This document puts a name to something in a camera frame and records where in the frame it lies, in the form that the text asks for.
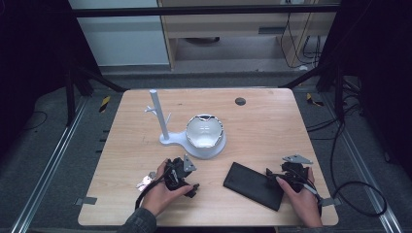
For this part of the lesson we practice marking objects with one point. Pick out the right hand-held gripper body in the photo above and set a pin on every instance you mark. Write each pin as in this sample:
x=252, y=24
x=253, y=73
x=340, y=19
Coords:
x=293, y=176

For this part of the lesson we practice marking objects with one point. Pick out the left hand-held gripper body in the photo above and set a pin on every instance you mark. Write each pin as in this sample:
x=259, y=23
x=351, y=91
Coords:
x=175, y=176

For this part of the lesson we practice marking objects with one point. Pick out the black wallet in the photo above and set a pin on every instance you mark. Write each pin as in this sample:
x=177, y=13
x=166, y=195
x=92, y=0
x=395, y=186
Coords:
x=251, y=187

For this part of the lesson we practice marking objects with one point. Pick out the person's left hand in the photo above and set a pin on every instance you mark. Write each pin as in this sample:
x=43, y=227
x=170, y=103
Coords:
x=162, y=197

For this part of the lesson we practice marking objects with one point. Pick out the person's right hand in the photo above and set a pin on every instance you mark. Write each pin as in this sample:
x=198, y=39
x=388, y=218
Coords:
x=301, y=200

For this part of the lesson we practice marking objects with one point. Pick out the white jewelry stand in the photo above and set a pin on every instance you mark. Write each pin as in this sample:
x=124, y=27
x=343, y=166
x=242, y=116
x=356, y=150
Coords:
x=168, y=136

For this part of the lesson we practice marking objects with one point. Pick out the grey tape piece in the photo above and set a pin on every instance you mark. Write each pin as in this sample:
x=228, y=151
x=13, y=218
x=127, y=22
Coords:
x=331, y=202
x=86, y=201

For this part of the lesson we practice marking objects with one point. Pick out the silver metal bowl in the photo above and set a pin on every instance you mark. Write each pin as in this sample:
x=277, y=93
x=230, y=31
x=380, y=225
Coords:
x=204, y=131

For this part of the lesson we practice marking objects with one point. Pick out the round table grommet hole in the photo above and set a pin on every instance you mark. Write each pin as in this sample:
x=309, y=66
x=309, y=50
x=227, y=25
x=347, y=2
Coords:
x=240, y=101

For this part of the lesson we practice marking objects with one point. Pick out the yellow black floor tape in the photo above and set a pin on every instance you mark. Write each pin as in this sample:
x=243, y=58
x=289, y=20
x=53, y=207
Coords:
x=104, y=104
x=313, y=100

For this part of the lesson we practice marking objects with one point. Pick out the white cabinet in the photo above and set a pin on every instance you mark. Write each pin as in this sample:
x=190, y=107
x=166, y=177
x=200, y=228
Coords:
x=123, y=42

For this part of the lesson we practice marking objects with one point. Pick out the wooden desk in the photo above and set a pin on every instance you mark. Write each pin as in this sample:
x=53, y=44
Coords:
x=226, y=26

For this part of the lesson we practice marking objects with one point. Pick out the aluminium floor rail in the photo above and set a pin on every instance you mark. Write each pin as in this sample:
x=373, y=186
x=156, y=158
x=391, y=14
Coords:
x=362, y=168
x=48, y=168

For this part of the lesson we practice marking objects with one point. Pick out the black frame stand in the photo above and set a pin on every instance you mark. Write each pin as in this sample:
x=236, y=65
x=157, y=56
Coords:
x=338, y=93
x=69, y=97

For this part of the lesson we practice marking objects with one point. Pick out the black frame crossbar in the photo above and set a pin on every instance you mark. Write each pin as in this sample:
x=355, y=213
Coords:
x=200, y=10

